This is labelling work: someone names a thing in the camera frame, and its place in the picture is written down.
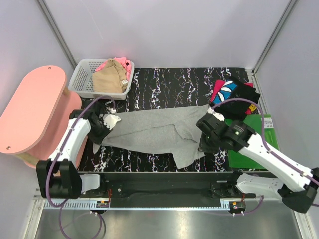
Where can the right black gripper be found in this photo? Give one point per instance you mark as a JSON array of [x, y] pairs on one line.
[[204, 147]]

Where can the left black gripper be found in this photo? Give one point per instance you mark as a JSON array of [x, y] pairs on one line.
[[98, 140]]

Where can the grey t shirt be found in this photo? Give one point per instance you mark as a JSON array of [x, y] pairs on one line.
[[160, 131]]

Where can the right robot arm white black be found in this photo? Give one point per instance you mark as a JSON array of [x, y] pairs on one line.
[[294, 184]]

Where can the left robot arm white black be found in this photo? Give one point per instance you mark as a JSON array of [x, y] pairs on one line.
[[58, 176]]

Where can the green folding board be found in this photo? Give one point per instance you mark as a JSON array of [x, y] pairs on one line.
[[241, 162]]

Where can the black printed folded t shirt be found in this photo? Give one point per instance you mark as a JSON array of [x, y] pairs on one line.
[[243, 96]]

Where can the white plastic laundry basket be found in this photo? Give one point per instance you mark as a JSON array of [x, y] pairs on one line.
[[81, 80]]

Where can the beige t shirt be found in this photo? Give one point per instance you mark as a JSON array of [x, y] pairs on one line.
[[111, 79]]

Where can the pink oval tiered shelf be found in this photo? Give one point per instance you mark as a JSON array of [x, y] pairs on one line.
[[36, 118]]

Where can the pink t shirt in basket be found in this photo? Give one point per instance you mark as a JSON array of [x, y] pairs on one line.
[[126, 64]]

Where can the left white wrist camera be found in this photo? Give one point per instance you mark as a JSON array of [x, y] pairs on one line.
[[110, 121]]

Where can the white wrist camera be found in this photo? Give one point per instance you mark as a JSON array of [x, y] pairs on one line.
[[110, 121], [219, 116]]

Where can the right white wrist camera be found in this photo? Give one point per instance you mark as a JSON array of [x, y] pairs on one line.
[[219, 116]]

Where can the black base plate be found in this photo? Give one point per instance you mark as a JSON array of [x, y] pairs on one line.
[[208, 184]]

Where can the aluminium front rail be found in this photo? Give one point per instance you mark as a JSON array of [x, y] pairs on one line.
[[163, 202]]

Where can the left aluminium frame post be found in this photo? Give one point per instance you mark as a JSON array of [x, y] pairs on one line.
[[56, 32]]

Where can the aluminium frame post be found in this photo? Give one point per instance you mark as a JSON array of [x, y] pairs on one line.
[[56, 32], [274, 35]]

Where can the right aluminium frame post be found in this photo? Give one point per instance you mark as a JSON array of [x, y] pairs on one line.
[[274, 35]]

